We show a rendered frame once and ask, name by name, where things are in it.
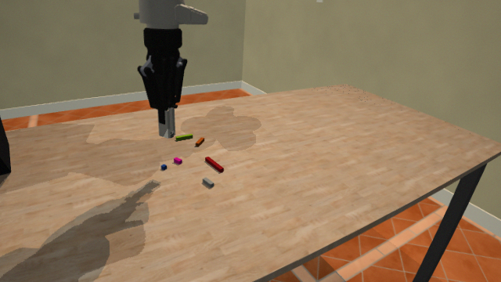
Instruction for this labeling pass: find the lime green rod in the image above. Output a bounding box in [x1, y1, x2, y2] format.
[175, 134, 193, 141]

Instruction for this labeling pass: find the red rod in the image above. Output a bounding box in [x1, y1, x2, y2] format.
[205, 157, 224, 172]

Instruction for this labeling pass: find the orange rod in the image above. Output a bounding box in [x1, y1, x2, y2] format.
[196, 137, 204, 146]

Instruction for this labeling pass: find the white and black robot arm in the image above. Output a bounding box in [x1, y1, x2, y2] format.
[134, 0, 208, 29]

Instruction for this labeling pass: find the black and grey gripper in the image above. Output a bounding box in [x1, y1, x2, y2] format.
[138, 27, 187, 139]

